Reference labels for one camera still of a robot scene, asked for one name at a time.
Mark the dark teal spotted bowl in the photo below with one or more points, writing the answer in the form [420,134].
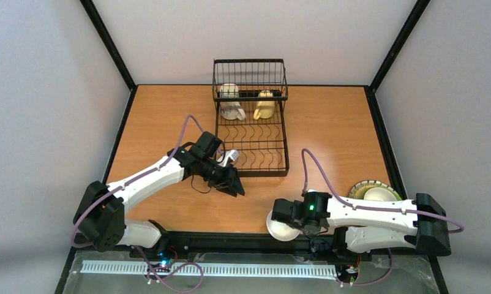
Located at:
[381,194]

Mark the white bowl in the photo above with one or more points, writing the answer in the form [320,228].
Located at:
[280,231]

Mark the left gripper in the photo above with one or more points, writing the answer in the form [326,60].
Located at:
[224,178]

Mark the white floral mug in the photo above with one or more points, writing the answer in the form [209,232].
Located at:
[231,110]

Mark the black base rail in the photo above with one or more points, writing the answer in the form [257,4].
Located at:
[186,245]

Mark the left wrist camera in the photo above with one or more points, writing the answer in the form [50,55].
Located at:
[228,157]

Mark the black wire dish rack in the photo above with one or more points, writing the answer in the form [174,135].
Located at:
[262,143]

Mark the black enclosure frame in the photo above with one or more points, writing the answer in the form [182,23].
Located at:
[382,135]

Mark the yellow mug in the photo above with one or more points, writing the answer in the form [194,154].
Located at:
[265,108]

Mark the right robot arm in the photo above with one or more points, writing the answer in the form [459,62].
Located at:
[419,224]

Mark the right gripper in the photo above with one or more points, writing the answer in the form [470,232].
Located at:
[278,210]

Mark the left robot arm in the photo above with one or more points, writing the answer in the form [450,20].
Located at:
[101,215]

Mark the white black striped plate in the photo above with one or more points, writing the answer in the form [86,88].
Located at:
[359,189]

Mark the white slotted cable duct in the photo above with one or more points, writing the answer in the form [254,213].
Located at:
[218,269]

